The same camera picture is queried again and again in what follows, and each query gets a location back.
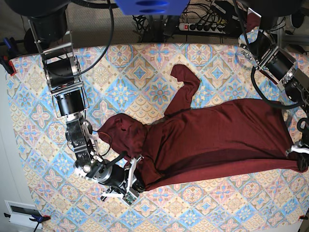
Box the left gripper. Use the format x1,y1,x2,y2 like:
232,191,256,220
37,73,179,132
285,140,309,172

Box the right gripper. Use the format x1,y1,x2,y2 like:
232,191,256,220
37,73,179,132
98,156,145,201

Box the dark red t-shirt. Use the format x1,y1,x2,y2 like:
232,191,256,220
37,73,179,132
98,64,304,191

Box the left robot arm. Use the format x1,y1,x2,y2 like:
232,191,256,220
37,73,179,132
225,0,309,174

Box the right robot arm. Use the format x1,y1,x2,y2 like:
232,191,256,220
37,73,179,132
7,0,144,205

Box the orange clamp lower right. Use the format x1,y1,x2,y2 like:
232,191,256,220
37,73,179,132
299,215,309,220

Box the blue orange clamp lower left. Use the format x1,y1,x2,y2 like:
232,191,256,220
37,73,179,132
3,213,51,223

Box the blue orange clamp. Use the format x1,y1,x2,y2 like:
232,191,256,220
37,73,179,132
0,37,17,76
3,213,51,223

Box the patterned tablecloth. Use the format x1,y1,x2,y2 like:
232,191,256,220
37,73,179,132
5,43,309,232

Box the white power strip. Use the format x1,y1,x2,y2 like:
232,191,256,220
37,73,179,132
178,23,225,34

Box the black round stool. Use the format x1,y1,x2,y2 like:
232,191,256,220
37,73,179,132
24,29,38,54

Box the blue orange clamp upper left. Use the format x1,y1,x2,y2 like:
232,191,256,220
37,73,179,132
0,37,17,76

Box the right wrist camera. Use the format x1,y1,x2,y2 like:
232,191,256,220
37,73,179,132
122,192,139,206

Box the white wall vent box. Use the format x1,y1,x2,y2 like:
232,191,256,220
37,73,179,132
5,200,40,229

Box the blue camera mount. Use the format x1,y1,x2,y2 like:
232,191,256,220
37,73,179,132
115,0,189,16

